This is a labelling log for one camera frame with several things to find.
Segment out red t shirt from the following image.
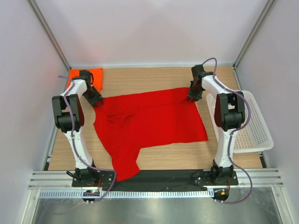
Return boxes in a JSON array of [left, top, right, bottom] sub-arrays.
[[94, 87, 208, 182]]

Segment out folded orange t shirt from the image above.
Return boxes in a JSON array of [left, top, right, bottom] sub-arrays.
[[69, 68, 103, 92]]

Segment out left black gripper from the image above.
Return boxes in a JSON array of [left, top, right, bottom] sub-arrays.
[[83, 86, 103, 107]]

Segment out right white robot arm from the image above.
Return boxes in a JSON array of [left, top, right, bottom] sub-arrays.
[[187, 64, 246, 185]]

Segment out white plastic perforated basket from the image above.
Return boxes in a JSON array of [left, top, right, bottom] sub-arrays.
[[206, 90, 274, 154]]

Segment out aluminium frame rail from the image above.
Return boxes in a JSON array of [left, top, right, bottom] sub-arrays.
[[28, 168, 283, 189]]

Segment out slotted cable duct rail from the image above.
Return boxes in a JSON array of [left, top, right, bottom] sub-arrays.
[[39, 189, 214, 199]]

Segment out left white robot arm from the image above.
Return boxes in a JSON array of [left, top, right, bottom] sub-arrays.
[[52, 70, 103, 187]]

